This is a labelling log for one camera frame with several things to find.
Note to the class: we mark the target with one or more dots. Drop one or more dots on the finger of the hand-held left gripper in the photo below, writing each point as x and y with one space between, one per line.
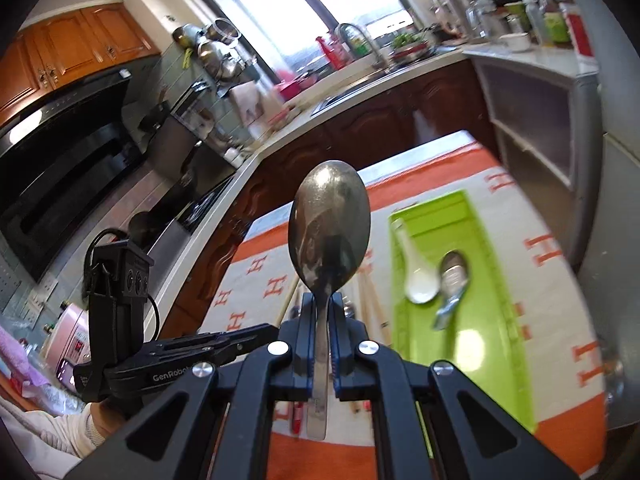
235 342

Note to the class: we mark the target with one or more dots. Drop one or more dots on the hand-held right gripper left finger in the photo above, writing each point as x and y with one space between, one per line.
306 360

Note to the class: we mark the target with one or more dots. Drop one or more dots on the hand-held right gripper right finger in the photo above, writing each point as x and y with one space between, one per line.
340 360

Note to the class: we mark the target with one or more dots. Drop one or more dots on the white ceramic spoon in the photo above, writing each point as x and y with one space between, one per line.
422 285

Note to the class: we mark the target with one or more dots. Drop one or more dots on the green plastic utensil tray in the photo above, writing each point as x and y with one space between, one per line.
480 350

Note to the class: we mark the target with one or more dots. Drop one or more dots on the large metal spoon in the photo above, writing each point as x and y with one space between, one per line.
330 220

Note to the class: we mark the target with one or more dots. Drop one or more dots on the person's left forearm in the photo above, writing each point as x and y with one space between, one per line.
50 430

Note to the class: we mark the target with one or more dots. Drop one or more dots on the pink rice cooker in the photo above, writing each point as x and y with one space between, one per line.
67 345

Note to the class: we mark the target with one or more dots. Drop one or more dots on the black wok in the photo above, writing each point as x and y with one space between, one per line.
147 230

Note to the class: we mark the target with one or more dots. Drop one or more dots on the pink towel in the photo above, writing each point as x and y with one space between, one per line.
17 355

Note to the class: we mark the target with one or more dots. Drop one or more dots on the black gas stove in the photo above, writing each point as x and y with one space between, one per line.
207 205

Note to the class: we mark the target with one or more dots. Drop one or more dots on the black range hood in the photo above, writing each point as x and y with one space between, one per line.
65 160

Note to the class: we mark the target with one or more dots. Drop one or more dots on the black countertop appliance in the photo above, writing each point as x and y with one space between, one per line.
175 145

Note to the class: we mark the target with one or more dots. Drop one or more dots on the orange and white printed blanket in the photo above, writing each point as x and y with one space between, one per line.
500 220

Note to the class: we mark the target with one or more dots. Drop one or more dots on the pale cutting board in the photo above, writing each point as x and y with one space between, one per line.
255 105

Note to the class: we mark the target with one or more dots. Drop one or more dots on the dark brown base cabinets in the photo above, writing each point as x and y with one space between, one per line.
380 115

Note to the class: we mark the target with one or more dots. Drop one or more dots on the red plastic bowl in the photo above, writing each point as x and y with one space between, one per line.
297 85

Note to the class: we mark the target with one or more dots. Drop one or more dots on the steel kitchen sink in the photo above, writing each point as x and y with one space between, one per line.
350 91

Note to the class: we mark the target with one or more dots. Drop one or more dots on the green hanging kitchen tool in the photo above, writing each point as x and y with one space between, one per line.
187 57

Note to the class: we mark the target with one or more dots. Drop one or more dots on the large steel pot lid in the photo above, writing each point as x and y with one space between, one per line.
215 57

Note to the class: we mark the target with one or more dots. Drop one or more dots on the red plastic bottle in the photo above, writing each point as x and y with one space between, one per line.
330 52

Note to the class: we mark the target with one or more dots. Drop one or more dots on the white open shelf unit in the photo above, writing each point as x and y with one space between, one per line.
530 120

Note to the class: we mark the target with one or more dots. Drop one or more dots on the green dish soap bottle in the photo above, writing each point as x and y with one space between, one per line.
361 45

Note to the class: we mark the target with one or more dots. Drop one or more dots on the grey refrigerator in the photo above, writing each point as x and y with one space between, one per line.
620 210

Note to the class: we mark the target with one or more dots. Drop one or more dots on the steel kitchen faucet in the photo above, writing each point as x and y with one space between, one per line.
372 42

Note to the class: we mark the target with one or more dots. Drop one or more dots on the basin of green vegetables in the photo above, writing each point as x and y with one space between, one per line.
412 47

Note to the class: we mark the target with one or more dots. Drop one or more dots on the kitchen window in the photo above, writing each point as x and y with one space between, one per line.
300 5

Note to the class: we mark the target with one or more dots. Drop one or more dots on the white ceramic bowl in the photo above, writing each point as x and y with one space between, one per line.
515 42

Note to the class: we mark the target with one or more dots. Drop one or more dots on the steel electric kettle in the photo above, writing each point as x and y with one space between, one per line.
452 12

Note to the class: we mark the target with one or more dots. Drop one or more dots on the glass jar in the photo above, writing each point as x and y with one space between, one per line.
480 20

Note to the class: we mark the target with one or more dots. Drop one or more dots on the green labelled jar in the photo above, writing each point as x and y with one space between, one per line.
517 17

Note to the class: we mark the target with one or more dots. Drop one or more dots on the clear plastic bottle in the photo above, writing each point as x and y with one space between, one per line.
532 20

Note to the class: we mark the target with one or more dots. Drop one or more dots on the green labelled bottle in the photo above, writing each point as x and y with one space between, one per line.
557 27

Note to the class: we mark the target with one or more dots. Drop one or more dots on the red and white box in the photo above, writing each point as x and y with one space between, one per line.
576 30

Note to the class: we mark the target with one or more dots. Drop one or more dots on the white wall socket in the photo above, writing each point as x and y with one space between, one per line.
44 295

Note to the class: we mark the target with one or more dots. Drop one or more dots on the orange wooden wall cabinets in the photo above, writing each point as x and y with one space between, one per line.
75 45

